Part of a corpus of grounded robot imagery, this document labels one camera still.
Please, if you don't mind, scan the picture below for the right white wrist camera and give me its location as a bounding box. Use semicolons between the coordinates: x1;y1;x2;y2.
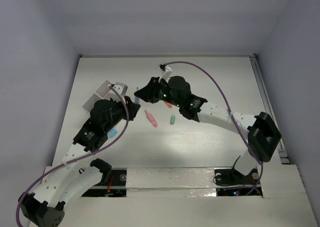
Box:
158;63;173;83

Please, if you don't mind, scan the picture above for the aluminium rail right edge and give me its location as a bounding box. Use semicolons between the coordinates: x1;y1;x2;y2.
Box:
249;54;291;165

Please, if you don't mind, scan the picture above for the pink highlighter marker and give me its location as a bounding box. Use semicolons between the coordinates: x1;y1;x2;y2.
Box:
144;109;158;128

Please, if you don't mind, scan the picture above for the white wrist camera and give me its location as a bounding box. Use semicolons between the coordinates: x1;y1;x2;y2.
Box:
108;82;128;97
158;63;173;83

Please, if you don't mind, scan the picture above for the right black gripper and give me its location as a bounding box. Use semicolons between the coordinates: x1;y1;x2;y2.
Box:
134;76;182;108

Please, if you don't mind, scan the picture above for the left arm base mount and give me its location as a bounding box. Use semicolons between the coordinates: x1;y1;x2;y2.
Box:
82;158;127;198

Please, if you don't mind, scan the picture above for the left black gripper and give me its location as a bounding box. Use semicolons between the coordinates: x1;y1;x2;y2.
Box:
104;95;140;132

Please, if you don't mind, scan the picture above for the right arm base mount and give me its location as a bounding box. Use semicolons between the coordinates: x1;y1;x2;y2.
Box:
212;156;263;197

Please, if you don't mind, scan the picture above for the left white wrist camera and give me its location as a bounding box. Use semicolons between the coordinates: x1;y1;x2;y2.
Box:
108;82;128;97

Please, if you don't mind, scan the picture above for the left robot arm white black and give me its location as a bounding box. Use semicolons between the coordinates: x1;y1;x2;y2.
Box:
16;96;141;227

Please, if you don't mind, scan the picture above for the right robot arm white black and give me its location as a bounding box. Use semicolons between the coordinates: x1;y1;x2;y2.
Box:
134;76;282;183

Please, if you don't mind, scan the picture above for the orange highlighter marker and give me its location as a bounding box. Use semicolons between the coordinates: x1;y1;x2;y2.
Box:
165;102;173;108

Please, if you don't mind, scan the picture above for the white compartment organizer box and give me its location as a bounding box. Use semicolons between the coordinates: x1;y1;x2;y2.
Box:
82;80;120;114

